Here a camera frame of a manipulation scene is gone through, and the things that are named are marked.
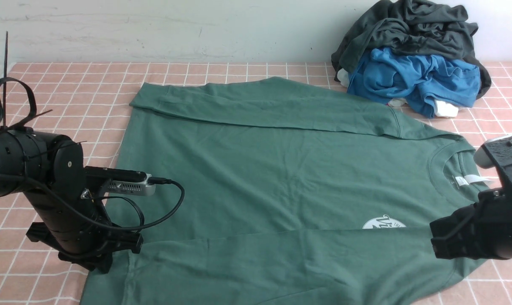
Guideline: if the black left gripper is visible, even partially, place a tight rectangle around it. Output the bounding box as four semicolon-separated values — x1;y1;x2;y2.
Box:
26;222;144;274

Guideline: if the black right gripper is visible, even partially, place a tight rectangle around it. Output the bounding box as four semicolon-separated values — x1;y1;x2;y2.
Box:
430;190;512;259

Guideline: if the green long-sleeve shirt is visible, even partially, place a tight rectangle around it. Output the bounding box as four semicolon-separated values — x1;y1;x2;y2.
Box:
81;77;487;305

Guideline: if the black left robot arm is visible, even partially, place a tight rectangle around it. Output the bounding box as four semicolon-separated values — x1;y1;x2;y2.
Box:
0;131;147;273

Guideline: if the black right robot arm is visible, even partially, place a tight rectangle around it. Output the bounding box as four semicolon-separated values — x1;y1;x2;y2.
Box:
429;189;512;260

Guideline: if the blue crumpled garment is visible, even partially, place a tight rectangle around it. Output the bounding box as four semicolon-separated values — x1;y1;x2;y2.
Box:
347;47;481;118

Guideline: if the dark grey crumpled garment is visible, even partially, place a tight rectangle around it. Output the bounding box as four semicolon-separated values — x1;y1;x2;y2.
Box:
331;0;492;98

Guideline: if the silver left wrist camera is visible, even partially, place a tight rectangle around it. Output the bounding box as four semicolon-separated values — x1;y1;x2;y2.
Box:
85;166;156;197

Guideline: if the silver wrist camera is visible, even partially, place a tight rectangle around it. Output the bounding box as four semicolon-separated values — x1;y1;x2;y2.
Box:
85;166;156;197
474;134;512;197

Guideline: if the black left camera cable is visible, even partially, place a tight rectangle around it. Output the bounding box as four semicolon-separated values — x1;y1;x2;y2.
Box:
0;32;185;233

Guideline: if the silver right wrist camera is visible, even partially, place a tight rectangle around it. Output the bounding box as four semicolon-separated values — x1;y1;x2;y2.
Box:
474;134;512;197

